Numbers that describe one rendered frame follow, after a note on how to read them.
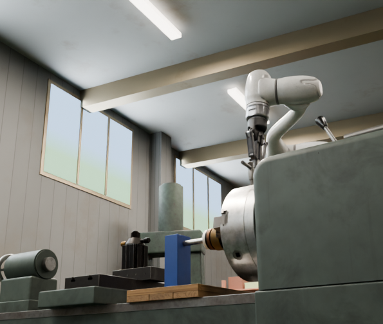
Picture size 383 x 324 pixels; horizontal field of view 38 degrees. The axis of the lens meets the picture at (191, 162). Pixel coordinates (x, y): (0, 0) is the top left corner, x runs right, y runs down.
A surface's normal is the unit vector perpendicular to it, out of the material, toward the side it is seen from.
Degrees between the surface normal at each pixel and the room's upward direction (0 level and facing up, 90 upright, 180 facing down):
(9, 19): 180
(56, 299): 90
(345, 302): 90
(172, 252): 90
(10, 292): 90
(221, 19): 180
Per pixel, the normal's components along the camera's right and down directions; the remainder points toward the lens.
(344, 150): -0.60, -0.26
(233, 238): -0.58, 0.01
